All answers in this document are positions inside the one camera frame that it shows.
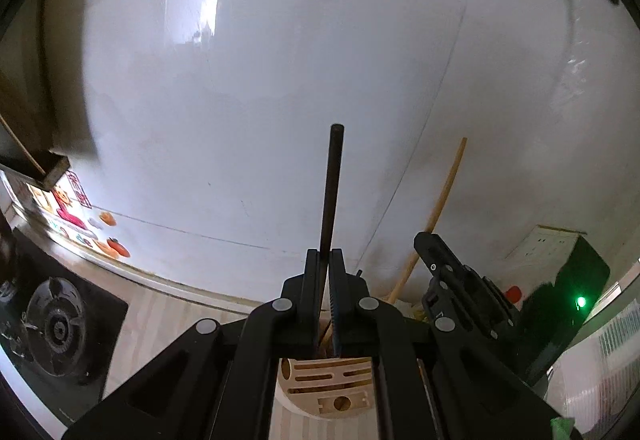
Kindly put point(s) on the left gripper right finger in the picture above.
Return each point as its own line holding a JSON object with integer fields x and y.
{"x": 336, "y": 278}

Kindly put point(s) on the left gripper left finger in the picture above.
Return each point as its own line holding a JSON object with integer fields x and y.
{"x": 311, "y": 299}

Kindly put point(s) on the light wooden chopstick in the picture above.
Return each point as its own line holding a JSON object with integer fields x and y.
{"x": 432, "y": 220}

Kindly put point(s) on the dark soy sauce bottle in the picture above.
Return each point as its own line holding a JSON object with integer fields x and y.
{"x": 515, "y": 296}

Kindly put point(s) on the beige cylindrical utensil holder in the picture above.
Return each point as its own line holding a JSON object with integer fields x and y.
{"x": 327, "y": 389}

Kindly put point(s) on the black gas stove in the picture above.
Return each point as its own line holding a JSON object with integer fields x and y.
{"x": 59, "y": 331}

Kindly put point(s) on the black range hood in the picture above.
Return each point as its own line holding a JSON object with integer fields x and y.
{"x": 27, "y": 140}

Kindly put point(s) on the white wall socket panel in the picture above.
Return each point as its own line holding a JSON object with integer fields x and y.
{"x": 542, "y": 252}

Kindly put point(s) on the colourful wall stickers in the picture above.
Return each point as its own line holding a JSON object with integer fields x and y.
{"x": 67, "y": 210}

